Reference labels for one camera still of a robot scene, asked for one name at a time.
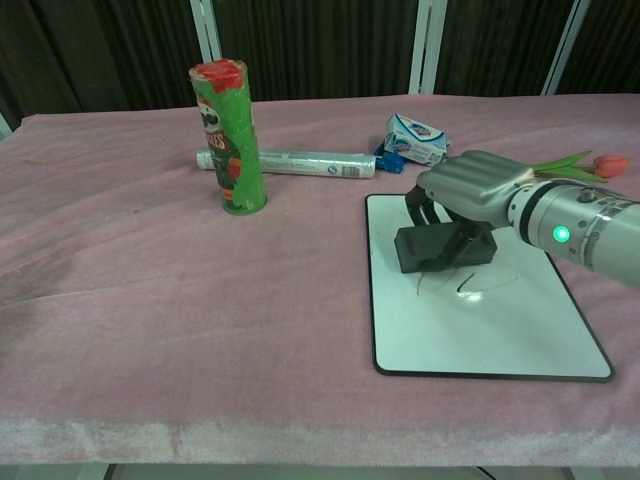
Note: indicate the green Pringles can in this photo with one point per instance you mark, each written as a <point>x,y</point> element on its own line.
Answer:
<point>235,150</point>

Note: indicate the pink tablecloth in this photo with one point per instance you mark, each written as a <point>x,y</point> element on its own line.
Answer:
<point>175,310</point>

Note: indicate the blue crumpled wrapper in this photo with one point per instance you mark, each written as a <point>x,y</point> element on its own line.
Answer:
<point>390,162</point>

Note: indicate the small black box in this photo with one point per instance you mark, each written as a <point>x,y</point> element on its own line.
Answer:
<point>415,250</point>

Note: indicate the silver plastic wrap roll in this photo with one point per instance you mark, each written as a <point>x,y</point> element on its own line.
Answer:
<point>315,165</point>

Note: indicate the white partition post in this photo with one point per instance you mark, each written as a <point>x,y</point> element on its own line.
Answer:
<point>427,45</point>
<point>567,45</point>
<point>4,127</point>
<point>206,30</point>

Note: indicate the artificial red tulip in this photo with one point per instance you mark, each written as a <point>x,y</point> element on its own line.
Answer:
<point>610,165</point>

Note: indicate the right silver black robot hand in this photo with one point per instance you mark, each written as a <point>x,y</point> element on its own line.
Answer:
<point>475,185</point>

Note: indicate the white tablet board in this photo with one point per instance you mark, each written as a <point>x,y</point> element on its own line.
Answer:
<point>475,335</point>

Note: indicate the white blue soap box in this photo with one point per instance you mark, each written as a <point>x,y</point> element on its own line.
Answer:
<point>417,137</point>

